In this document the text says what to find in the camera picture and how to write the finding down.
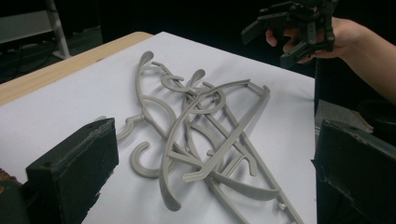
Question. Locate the white desk frame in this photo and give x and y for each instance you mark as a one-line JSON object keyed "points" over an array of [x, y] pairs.
{"points": [[59, 34]]}

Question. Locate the brown wicker basket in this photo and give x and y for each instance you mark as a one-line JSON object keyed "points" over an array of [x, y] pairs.
{"points": [[7, 175]]}

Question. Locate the grey plastic clothes hanger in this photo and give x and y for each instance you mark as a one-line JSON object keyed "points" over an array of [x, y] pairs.
{"points": [[138, 84], [222, 99], [165, 83], [170, 202]]}

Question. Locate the white foam board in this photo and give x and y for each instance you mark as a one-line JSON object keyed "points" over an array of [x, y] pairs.
{"points": [[62, 102]]}

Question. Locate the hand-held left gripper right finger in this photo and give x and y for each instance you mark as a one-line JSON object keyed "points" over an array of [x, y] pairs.
{"points": [[358, 180]]}

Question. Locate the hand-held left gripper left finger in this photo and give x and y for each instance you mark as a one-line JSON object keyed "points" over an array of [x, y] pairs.
{"points": [[74, 168]]}

